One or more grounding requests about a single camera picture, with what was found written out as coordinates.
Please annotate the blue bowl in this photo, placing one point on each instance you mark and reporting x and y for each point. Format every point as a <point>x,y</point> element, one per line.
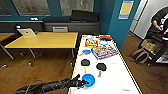
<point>89,80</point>

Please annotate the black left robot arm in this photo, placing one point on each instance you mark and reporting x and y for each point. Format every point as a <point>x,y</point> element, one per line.
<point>43,87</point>

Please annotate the white table with dishes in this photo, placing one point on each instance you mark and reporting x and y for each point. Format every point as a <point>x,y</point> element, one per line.
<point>106,75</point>

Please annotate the blue table tennis paddle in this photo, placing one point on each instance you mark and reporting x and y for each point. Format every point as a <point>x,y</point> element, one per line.
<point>86,52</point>

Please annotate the colourful game box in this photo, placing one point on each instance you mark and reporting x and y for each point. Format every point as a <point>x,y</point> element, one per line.
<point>104,52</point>

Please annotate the orange snack pack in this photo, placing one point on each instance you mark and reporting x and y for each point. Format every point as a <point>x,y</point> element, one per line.
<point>90,42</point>

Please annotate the small blue item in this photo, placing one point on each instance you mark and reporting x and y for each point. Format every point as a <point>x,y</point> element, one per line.
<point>104,42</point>

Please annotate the red flat item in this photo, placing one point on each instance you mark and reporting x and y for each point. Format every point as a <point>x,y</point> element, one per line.
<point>106,37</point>

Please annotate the long wooden table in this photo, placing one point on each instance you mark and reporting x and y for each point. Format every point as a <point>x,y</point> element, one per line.
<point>5,36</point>
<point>43,40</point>

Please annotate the black sofa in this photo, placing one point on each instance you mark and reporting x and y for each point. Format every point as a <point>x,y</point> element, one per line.
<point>76,23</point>

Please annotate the white laptop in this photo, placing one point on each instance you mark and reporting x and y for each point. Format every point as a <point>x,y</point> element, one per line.
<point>27,32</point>

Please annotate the brown cardboard box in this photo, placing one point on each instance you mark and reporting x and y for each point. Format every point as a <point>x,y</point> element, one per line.
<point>150,45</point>

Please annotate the black wheeled cart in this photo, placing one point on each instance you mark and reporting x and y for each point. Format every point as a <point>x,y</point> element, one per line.
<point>160,50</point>

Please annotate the person in dark shirt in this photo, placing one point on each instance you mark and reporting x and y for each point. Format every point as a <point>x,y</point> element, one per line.
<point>160,21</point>

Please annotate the large wall window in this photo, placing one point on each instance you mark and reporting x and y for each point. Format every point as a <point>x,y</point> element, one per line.
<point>31,7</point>
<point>5,7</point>
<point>76,6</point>

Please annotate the yellow wall sign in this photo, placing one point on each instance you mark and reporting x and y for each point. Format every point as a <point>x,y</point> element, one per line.
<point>126,10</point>

